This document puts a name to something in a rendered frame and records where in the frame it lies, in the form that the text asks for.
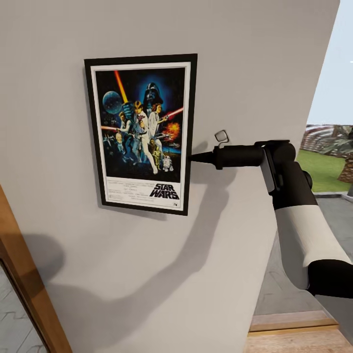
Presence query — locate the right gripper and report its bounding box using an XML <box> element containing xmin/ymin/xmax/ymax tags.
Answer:
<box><xmin>188</xmin><ymin>145</ymin><xmax>246</xmax><ymax>170</ymax></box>

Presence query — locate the poster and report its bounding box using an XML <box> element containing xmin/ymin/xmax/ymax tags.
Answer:
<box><xmin>84</xmin><ymin>53</ymin><xmax>198</xmax><ymax>216</ymax></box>

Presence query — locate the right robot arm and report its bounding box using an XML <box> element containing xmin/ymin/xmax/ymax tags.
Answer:
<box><xmin>188</xmin><ymin>129</ymin><xmax>353</xmax><ymax>337</ymax></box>

